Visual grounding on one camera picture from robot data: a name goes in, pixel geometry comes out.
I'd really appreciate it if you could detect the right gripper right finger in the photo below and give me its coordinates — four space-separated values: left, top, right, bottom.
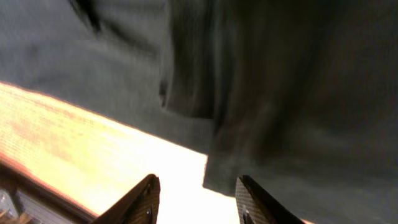
235 175 304 224

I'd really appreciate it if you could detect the black t-shirt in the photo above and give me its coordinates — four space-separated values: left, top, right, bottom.
1 0 397 223

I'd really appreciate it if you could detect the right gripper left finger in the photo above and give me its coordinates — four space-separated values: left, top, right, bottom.
90 174 160 224

